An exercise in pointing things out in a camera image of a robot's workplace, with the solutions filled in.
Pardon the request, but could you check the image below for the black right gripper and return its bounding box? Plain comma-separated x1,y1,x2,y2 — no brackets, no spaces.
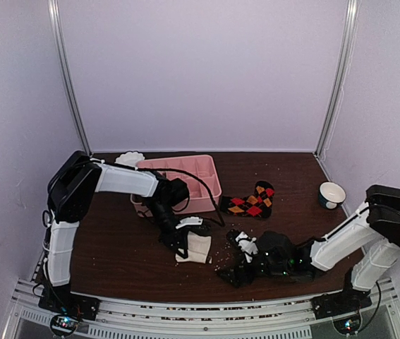
217,251,291,289

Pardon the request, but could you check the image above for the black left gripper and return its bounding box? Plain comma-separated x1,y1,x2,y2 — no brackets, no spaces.
147,199,188,259

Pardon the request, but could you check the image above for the beige brown striped sock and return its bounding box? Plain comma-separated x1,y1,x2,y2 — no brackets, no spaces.
175,232,212,264

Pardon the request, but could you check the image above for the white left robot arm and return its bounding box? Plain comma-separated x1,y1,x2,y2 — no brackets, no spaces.
43,151,212,314

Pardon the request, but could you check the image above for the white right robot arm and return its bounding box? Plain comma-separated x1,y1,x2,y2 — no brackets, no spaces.
217,184,400,312

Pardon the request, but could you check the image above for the pink divided organizer tray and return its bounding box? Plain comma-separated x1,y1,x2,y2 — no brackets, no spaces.
131,154,222,217

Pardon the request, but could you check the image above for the black red argyle sock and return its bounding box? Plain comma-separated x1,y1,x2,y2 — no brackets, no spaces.
219,181,274,219

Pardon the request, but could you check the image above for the white scalloped ceramic bowl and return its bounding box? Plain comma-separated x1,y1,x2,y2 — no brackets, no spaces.
115,151,145,167

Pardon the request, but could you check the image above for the white dark blue cup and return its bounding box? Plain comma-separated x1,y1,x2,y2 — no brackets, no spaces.
318,182,346,210

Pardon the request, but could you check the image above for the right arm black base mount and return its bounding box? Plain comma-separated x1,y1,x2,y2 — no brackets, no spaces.
310,289,372,319

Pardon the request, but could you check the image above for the front aluminium rail base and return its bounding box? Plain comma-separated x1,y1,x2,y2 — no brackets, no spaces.
0,279,400,338

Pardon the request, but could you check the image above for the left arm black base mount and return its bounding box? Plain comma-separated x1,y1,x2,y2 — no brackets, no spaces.
38,282,100,321

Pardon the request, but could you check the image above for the left aluminium frame post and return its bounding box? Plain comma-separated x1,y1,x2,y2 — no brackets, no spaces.
47,0,92,155

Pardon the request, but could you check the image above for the aluminium frame post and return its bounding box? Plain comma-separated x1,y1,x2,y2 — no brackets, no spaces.
47,0,92,155
315,0,360,160

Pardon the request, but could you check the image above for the right aluminium frame post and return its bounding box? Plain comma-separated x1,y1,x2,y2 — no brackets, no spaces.
315,0,360,160

